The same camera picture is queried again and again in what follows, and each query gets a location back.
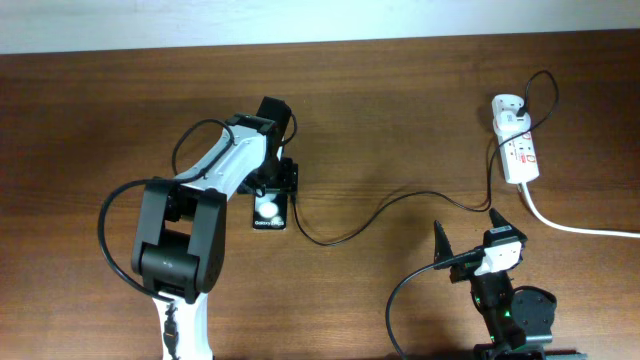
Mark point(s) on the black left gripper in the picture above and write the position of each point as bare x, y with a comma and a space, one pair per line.
288, 181

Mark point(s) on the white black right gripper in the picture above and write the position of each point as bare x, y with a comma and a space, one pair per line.
444, 250

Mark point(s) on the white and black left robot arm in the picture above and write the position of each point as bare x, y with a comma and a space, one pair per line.
179, 247

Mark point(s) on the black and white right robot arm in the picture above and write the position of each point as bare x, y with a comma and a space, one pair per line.
489, 284

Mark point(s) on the white USB charger plug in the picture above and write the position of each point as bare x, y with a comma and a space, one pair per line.
507, 123

